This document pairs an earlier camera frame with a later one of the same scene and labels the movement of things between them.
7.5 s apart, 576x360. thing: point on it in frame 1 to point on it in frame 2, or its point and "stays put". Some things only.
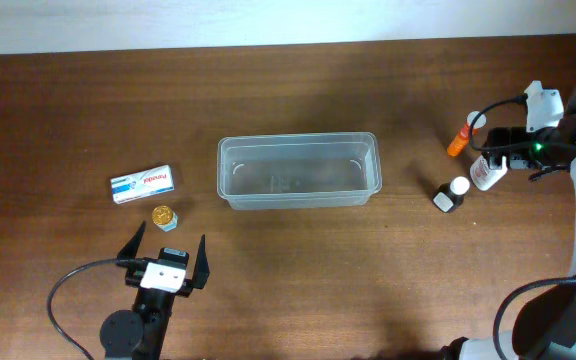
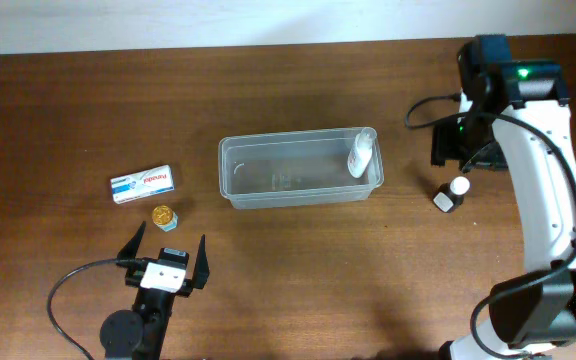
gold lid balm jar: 164,217 stays put
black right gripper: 515,135 to 443,147
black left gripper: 201,272 stays put
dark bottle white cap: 450,195 stays put
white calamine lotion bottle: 485,177 to 361,152
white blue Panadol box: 142,184 stays put
